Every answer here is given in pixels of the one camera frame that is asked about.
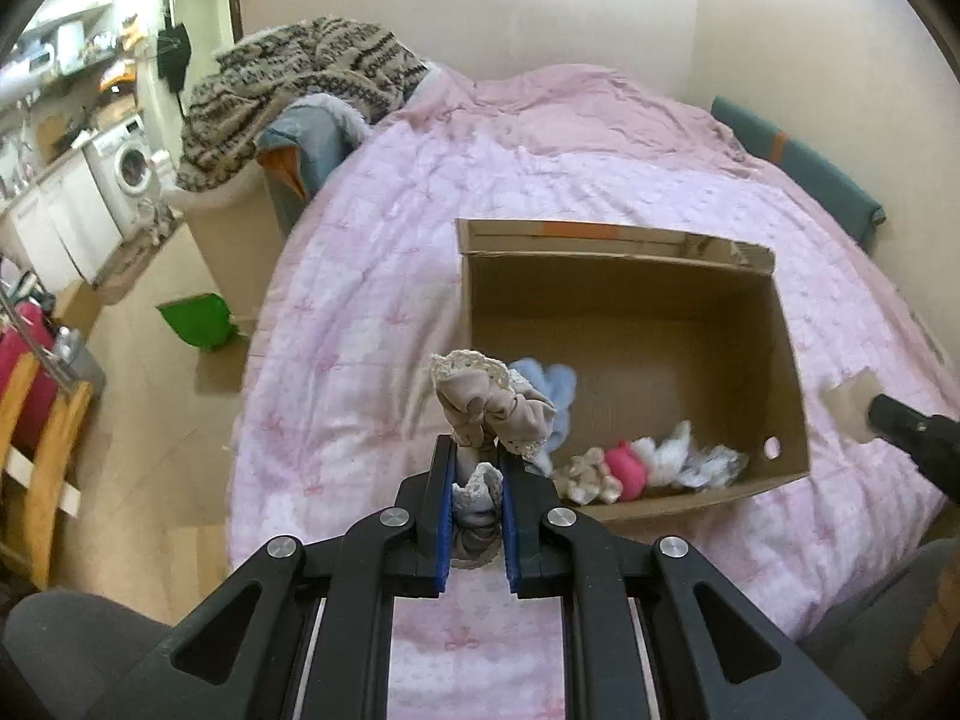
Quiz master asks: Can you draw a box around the cardboard box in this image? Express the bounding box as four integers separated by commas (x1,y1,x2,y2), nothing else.
455,219,812,524

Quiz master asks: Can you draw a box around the white kitchen cabinet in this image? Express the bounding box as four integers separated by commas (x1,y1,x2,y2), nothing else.
0,157,125,286

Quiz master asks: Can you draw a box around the person's left leg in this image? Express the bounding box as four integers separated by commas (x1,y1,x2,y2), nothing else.
4,589,173,720

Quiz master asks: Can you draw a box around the black hanging garment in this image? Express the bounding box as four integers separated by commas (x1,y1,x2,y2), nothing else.
156,21,192,117

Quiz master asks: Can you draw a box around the wooden chair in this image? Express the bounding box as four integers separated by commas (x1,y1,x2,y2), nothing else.
0,352,95,590

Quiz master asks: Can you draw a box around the white washing machine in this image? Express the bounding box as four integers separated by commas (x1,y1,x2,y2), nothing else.
81,116,162,237

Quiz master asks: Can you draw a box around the kitchen wall shelf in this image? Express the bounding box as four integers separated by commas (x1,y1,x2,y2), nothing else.
0,0,143,98

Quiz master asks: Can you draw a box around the light blue plush toy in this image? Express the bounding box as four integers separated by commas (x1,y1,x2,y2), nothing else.
508,358,578,455

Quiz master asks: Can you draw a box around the blue denim garment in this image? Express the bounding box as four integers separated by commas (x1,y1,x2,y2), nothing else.
255,94,376,237

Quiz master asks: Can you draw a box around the pink rubber duck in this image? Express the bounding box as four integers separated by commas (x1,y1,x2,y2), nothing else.
604,441,655,500

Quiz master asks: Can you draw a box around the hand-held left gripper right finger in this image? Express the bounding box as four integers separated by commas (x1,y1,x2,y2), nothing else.
501,457,871,720

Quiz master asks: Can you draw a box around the beige square sponge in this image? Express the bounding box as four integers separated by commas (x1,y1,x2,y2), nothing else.
821,367,882,440

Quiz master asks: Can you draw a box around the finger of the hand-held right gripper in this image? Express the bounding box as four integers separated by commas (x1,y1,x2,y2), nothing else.
866,392,960,507

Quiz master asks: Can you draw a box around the person's leg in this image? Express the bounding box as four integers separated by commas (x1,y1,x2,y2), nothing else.
4,589,173,720
795,536,960,720

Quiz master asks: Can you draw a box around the person's right forearm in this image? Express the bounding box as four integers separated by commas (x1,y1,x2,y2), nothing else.
907,540,960,676

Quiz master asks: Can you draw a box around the tan and white plush toy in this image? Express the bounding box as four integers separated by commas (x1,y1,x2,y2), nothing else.
632,420,695,492

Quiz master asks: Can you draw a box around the teal headboard cushion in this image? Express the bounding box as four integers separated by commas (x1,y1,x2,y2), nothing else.
709,95,886,252

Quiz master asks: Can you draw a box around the brown patterned knit blanket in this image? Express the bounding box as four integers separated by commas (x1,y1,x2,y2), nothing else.
175,15,428,194

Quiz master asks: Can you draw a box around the green dustpan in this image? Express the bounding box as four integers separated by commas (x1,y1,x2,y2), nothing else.
155,292,248,352

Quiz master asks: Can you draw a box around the grey bin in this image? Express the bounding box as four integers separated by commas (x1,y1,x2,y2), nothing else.
49,326,106,391

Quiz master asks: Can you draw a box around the pink patterned bedspread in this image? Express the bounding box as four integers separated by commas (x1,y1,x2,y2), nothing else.
225,64,960,720

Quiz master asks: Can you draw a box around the beige lace-trimmed cloth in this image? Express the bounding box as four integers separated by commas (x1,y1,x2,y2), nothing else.
429,349,557,571

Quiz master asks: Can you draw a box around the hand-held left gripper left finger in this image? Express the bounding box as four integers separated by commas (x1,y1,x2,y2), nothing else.
82,435,457,720

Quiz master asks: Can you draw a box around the red bag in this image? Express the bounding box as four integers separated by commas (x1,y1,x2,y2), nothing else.
0,300,57,451

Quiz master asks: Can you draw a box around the person's right leg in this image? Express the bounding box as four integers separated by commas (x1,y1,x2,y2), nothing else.
795,536,960,720

